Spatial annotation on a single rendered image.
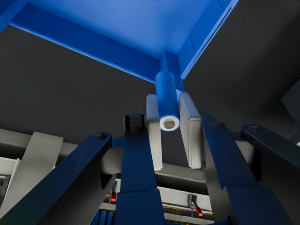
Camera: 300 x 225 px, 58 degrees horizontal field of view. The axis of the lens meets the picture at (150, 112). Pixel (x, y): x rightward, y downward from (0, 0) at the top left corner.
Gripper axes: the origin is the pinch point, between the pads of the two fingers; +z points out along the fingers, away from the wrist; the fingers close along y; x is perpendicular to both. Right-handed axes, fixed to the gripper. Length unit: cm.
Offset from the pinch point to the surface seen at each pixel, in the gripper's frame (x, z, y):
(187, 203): -48, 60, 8
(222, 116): -20, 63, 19
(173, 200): -46, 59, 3
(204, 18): 7.3, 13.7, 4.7
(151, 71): 1.9, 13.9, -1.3
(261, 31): 5, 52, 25
